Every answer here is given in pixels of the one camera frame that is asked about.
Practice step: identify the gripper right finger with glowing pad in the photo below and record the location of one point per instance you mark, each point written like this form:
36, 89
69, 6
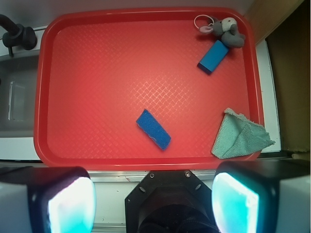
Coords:
262, 196

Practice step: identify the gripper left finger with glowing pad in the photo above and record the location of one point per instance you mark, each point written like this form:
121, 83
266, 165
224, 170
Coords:
46, 200

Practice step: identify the teal microfiber cloth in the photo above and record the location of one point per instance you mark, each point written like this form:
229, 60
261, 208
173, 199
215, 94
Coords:
238, 136

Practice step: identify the stainless steel sink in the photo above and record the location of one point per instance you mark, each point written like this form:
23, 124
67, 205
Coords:
17, 96

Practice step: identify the blue sponge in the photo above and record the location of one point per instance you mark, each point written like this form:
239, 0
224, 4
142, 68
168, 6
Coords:
148, 123

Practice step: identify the red plastic tray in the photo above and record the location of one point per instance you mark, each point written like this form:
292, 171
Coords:
99, 70

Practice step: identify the blue rectangular block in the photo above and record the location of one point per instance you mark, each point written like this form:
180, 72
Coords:
213, 57

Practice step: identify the grey plush mouse toy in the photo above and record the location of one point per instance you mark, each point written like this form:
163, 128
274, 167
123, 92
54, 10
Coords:
226, 30

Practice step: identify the black octagonal mount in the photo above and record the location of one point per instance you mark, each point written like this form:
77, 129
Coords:
174, 201

